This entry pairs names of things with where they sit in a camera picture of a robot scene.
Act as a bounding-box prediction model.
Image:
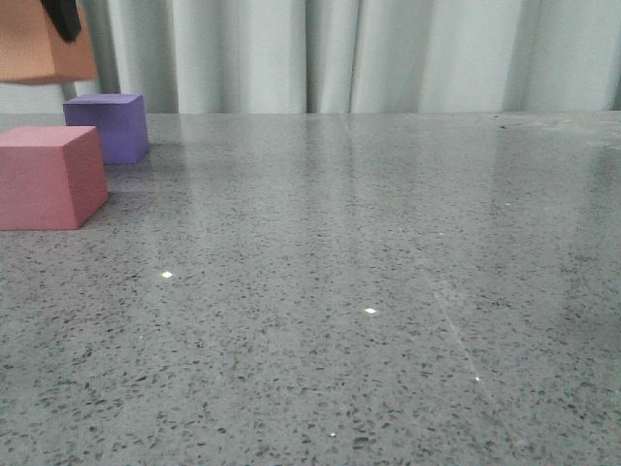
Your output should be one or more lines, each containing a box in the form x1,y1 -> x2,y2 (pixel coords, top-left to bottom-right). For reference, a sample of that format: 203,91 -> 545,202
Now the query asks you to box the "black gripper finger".
41,0 -> 82,43

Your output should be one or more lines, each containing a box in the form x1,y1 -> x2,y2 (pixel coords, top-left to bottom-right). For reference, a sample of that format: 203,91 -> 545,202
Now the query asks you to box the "orange foam cube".
1,1 -> 97,85

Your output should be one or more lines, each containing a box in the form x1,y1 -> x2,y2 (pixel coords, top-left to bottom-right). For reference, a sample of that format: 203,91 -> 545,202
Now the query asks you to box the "purple foam cube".
63,93 -> 149,164

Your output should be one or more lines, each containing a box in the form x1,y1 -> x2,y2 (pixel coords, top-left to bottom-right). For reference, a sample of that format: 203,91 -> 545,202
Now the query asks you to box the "grey-green curtain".
1,1 -> 620,114

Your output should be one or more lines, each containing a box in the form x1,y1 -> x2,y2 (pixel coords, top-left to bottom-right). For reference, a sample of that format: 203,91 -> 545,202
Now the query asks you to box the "pink foam cube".
1,126 -> 109,231

